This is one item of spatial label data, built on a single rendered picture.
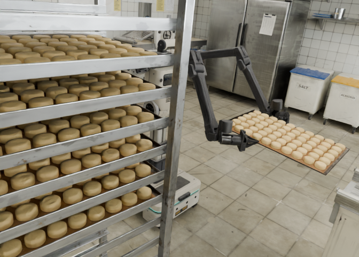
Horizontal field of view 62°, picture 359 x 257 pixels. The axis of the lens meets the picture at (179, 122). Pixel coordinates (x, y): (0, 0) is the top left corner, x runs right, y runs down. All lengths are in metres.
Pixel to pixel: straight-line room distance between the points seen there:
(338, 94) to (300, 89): 0.57
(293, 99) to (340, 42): 1.18
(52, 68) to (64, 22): 0.09
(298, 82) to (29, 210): 4.76
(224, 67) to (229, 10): 0.95
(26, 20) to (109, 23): 0.17
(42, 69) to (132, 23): 0.22
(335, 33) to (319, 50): 0.35
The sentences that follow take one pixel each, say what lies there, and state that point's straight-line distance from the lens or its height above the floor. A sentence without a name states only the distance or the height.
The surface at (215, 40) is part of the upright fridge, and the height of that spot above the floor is 0.99.
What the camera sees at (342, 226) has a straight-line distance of 1.65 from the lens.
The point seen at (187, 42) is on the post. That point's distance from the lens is 0.80.
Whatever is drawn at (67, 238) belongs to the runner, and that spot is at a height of 1.06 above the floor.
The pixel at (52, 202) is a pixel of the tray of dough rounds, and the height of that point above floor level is 1.15.
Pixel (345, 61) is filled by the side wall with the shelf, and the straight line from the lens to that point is 5.67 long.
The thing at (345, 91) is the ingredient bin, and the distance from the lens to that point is 5.05.
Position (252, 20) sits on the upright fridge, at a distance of 5.20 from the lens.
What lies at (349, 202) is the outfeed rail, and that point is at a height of 0.87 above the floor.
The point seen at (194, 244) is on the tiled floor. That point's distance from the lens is 2.37.
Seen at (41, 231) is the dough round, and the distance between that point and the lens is 0.91.
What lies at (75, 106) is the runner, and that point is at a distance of 0.70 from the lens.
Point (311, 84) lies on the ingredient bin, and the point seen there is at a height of 0.58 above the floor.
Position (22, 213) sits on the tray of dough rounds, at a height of 1.15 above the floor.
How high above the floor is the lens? 1.66
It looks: 23 degrees down
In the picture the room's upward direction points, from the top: 6 degrees clockwise
